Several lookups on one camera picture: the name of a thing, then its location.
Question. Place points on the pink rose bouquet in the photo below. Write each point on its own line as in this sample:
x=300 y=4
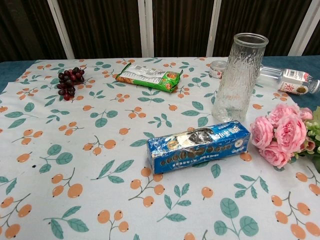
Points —
x=290 y=130

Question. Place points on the textured clear glass vase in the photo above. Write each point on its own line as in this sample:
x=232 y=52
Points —
x=237 y=82

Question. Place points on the green snack packet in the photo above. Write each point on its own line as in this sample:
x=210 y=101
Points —
x=150 y=77

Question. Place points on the blue cookie box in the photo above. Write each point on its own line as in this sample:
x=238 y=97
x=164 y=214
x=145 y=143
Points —
x=200 y=152

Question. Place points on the small clear glass jar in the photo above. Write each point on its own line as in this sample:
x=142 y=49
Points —
x=217 y=70

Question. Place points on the floral orange fruit tablecloth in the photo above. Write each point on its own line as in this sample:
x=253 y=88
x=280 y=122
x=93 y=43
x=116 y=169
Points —
x=75 y=150

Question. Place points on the dark red grape bunch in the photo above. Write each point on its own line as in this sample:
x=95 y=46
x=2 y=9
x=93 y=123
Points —
x=67 y=82

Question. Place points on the clear plastic bottle with label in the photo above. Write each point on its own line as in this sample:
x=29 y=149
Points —
x=290 y=80

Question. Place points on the white frame post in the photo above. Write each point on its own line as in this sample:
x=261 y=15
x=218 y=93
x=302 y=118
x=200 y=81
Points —
x=60 y=27
x=146 y=27
x=213 y=25
x=302 y=27

